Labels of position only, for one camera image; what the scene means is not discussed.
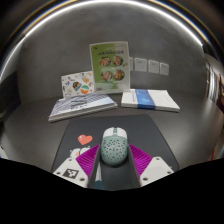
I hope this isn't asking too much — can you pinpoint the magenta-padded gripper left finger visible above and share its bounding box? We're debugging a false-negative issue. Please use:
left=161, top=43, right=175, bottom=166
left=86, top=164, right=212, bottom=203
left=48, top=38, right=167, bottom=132
left=52, top=143, right=101, bottom=189

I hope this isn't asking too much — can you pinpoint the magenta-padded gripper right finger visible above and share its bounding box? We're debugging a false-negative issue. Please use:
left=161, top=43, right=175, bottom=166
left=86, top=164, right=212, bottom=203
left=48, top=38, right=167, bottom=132
left=128, top=143, right=175, bottom=188

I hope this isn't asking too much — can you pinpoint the pale green perforated computer mouse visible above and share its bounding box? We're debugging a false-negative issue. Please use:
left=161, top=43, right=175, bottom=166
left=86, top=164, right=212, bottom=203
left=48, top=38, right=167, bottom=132
left=100, top=126, right=129, bottom=166

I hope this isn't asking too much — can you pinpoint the black mouse pad with heart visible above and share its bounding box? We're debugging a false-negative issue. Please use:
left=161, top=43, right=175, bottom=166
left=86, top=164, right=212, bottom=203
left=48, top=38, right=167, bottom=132
left=50, top=114, right=180, bottom=192

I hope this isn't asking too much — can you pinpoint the grey striped booklet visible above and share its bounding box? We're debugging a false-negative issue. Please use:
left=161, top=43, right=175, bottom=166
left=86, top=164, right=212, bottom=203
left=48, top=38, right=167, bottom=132
left=48, top=92, right=119, bottom=123

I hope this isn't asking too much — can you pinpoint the white book with blue band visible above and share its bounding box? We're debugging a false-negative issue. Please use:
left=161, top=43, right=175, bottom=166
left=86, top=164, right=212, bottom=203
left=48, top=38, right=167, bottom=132
left=120, top=88, right=181, bottom=113

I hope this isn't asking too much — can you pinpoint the white card with colourful stickers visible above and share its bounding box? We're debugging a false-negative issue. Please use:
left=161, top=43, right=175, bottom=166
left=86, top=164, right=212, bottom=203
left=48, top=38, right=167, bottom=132
left=60, top=70, right=96, bottom=99

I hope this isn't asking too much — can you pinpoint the dark framed glass partition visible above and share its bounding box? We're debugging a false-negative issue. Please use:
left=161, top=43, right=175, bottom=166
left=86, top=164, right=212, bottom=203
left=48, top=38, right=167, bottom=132
left=203, top=54, right=224, bottom=114

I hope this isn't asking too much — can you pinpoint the green leaflet in acrylic stand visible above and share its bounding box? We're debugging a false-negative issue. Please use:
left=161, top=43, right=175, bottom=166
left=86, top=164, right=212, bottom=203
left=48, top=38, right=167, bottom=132
left=89, top=40, right=132, bottom=94

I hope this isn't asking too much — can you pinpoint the long ceiling light strip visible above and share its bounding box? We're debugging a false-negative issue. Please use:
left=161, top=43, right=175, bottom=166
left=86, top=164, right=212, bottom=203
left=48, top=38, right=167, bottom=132
left=0, top=0, right=205, bottom=83

